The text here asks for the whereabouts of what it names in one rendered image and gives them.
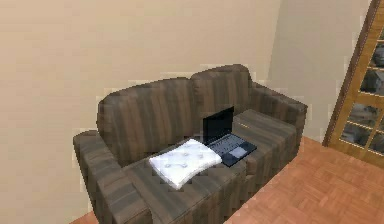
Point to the brown striped sofa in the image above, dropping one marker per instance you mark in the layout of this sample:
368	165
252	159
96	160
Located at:
150	113

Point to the black open laptop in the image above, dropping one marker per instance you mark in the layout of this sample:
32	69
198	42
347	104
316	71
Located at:
226	143

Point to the white tufted cushion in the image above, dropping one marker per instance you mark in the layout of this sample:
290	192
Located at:
184	161

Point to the wooden glazed door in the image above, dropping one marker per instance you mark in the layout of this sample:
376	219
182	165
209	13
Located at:
360	100

